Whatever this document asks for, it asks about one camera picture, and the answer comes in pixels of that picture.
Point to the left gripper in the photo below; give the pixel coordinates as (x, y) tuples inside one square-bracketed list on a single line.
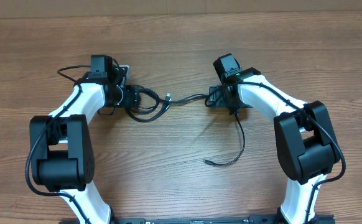
[(131, 96)]

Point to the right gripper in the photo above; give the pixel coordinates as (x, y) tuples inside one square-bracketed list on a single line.
[(218, 101)]

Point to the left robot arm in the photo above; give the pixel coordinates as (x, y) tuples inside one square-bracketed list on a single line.
[(61, 162)]

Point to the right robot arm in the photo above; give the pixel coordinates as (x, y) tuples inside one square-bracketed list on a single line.
[(306, 144)]

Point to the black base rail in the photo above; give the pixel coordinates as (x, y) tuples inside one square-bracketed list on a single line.
[(218, 220)]

